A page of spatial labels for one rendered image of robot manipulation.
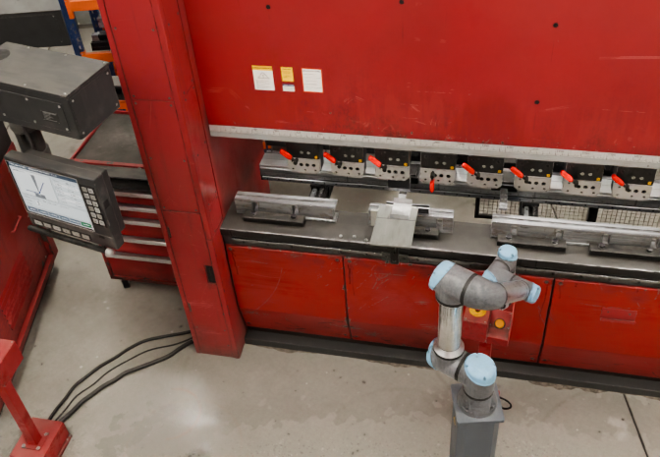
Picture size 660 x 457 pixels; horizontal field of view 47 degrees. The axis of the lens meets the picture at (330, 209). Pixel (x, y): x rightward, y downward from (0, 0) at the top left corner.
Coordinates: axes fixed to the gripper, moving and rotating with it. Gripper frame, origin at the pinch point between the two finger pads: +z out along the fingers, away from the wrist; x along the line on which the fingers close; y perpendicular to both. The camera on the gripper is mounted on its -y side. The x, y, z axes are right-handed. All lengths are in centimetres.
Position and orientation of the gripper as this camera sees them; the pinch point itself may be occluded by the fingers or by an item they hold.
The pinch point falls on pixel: (501, 309)
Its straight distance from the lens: 329.8
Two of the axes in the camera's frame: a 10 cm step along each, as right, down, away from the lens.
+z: 0.9, 7.0, 7.1
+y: 3.1, -7.0, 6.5
